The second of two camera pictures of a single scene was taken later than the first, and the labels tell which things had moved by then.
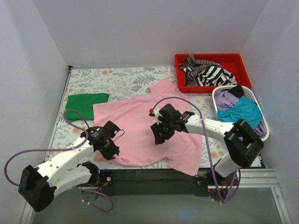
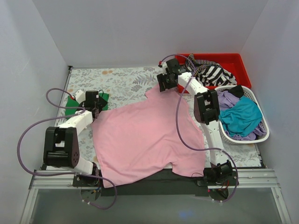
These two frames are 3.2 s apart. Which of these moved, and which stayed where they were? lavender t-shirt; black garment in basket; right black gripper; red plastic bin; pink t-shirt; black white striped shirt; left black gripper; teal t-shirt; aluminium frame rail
Moved: pink t-shirt; left black gripper; right black gripper
Stayed: aluminium frame rail; teal t-shirt; lavender t-shirt; black garment in basket; black white striped shirt; red plastic bin
